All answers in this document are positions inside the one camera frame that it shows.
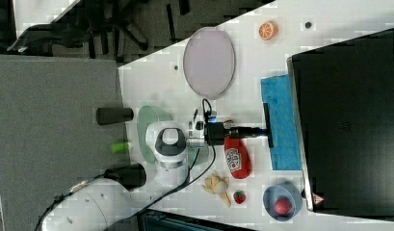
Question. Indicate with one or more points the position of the plush strawberry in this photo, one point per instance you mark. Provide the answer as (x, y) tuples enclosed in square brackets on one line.
[(239, 197)]

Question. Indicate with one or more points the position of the black cylinder post upper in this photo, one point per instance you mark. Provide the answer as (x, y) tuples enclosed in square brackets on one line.
[(106, 116)]

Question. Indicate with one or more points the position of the black cylinder post lower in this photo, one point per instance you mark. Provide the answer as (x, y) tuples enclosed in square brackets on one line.
[(130, 177)]

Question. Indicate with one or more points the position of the black office chair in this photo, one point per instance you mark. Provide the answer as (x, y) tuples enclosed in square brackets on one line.
[(86, 20)]

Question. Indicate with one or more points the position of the lilac round plate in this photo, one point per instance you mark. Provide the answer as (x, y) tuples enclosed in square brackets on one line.
[(209, 62)]

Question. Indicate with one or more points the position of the black cylinder post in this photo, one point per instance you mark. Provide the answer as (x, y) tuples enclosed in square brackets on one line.
[(130, 177), (106, 116)]

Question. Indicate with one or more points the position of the grey partition panel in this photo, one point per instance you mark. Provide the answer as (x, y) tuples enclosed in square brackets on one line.
[(49, 137)]

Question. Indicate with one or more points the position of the orange slice toy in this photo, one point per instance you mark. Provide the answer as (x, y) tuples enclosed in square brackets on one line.
[(268, 30)]

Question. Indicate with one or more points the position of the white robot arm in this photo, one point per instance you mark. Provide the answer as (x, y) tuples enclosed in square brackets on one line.
[(122, 192)]

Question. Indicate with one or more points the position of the blue bowl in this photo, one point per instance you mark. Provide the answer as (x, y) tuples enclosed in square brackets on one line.
[(273, 193)]

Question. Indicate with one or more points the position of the green marker cap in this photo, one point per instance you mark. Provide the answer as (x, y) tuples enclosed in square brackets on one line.
[(120, 147)]

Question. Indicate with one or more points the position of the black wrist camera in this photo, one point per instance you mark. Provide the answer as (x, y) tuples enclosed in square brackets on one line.
[(201, 118)]

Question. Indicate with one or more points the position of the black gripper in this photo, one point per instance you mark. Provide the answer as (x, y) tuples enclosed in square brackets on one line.
[(216, 132)]

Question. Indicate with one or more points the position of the red ketchup bottle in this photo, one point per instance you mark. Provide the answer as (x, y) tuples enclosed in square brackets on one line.
[(237, 158)]

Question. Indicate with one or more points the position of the red plush ball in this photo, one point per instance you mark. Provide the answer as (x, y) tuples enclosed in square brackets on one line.
[(283, 206)]

